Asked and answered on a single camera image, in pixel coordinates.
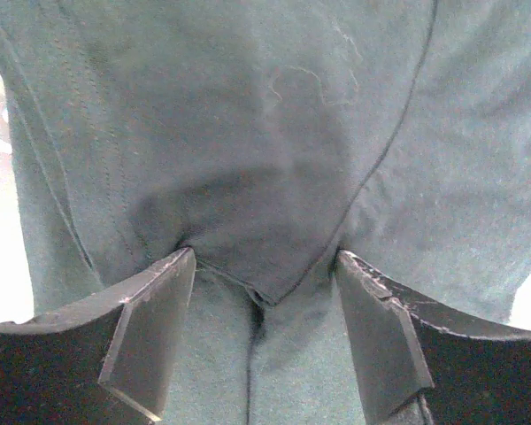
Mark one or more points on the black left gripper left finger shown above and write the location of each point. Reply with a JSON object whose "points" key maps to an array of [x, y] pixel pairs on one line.
{"points": [[105, 359]]}

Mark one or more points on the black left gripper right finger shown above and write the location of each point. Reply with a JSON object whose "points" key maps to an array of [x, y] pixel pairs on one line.
{"points": [[418, 361]]}

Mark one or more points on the black t shirt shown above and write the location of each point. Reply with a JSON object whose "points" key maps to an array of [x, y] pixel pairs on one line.
{"points": [[268, 136]]}

